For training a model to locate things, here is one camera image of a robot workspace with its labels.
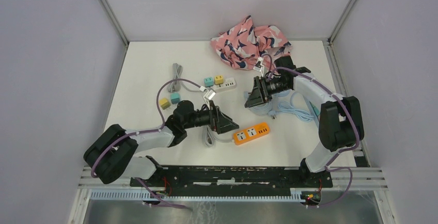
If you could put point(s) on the white power strip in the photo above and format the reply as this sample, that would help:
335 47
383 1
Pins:
228 84

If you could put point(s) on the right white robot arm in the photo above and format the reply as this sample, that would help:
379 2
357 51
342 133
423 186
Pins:
340 126

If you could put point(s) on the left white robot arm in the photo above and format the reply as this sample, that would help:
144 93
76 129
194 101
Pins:
113 154

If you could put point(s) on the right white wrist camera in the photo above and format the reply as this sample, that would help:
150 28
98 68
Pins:
259 65

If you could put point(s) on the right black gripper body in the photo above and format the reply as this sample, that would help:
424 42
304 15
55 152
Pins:
276 85

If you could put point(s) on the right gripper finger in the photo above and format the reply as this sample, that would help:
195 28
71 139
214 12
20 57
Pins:
256 98
260 84

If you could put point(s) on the teal USB plug adapter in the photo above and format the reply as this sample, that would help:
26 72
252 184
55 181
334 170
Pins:
175 98

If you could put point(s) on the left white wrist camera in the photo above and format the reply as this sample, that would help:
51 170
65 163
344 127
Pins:
209 94

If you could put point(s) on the teal adapter on white strip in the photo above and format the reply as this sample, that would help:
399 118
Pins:
208 81

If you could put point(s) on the pink patterned cloth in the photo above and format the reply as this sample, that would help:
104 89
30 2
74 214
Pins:
242 45

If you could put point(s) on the yellow adapter on white strip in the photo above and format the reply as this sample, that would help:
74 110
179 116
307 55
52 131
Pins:
218 80

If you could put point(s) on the green adapter on blue strip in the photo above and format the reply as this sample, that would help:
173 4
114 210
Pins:
315 109

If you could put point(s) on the yellow USB plug adapter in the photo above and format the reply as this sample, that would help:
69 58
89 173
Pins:
164 103

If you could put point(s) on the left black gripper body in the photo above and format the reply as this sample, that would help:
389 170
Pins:
201 118

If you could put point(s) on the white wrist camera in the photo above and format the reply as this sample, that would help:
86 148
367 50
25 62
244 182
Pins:
259 65
209 94

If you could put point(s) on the orange power strip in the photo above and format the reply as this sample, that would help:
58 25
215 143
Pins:
251 133

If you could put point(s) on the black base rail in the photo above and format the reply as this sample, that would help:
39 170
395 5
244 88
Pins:
216 181

